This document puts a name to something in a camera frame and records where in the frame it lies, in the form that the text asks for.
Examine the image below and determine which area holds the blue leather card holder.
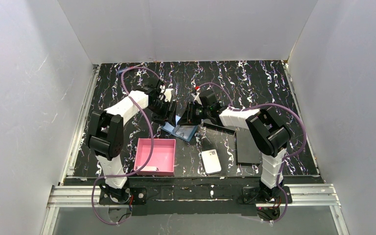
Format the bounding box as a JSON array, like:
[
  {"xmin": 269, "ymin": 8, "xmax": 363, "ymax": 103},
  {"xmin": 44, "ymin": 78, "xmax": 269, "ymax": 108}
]
[{"xmin": 161, "ymin": 123, "xmax": 198, "ymax": 142}]

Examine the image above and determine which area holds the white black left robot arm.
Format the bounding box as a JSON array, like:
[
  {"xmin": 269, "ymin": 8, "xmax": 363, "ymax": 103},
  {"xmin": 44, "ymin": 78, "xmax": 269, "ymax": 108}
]
[{"xmin": 86, "ymin": 79, "xmax": 176, "ymax": 204}]

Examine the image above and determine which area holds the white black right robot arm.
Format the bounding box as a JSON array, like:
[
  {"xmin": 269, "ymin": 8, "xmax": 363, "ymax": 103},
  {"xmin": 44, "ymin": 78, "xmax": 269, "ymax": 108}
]
[{"xmin": 177, "ymin": 90, "xmax": 291, "ymax": 201}]

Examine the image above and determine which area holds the pink plastic tray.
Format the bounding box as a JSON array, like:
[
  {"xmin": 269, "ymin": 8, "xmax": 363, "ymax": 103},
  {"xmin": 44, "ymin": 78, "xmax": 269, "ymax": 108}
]
[{"xmin": 134, "ymin": 138, "xmax": 176, "ymax": 176}]

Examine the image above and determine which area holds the white small box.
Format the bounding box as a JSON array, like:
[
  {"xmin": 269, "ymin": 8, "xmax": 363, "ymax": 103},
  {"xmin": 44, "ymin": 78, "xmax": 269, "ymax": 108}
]
[{"xmin": 201, "ymin": 149, "xmax": 221, "ymax": 175}]

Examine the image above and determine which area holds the flat black rectangular box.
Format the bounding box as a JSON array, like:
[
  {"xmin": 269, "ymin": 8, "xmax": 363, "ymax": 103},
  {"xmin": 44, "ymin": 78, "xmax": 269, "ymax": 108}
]
[{"xmin": 235, "ymin": 129, "xmax": 262, "ymax": 166}]

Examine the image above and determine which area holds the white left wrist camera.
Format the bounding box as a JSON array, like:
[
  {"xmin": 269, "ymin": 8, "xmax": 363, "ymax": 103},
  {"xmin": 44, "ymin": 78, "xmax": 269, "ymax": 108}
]
[{"xmin": 162, "ymin": 88, "xmax": 175, "ymax": 102}]

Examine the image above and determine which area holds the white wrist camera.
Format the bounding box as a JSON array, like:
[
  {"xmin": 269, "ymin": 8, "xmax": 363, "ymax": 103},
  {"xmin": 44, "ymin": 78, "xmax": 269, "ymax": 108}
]
[
  {"xmin": 162, "ymin": 88, "xmax": 175, "ymax": 102},
  {"xmin": 191, "ymin": 86, "xmax": 202, "ymax": 105}
]

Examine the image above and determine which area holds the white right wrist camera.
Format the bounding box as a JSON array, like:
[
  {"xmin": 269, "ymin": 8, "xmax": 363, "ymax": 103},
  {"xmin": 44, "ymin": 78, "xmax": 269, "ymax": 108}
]
[{"xmin": 191, "ymin": 86, "xmax": 202, "ymax": 105}]

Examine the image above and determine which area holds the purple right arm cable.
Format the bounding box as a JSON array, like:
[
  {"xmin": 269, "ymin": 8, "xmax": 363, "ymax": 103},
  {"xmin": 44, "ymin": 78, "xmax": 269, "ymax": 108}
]
[{"xmin": 196, "ymin": 82, "xmax": 307, "ymax": 224}]

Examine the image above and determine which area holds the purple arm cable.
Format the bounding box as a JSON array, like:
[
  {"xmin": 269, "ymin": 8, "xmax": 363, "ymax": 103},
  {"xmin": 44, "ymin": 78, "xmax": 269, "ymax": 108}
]
[
  {"xmin": 196, "ymin": 82, "xmax": 307, "ymax": 224},
  {"xmin": 91, "ymin": 66, "xmax": 163, "ymax": 226}
]

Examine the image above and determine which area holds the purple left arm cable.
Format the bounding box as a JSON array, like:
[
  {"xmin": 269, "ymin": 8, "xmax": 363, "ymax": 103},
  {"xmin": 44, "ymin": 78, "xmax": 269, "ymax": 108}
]
[{"xmin": 91, "ymin": 66, "xmax": 163, "ymax": 226}]

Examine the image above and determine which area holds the blue red handled screwdriver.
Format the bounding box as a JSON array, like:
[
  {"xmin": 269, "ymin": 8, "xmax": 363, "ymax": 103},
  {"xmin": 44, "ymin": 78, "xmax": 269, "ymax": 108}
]
[{"xmin": 116, "ymin": 65, "xmax": 140, "ymax": 76}]

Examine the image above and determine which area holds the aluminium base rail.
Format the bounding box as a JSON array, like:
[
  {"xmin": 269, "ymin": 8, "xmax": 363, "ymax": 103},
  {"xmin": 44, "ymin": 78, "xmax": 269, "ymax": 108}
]
[{"xmin": 41, "ymin": 184, "xmax": 349, "ymax": 235}]

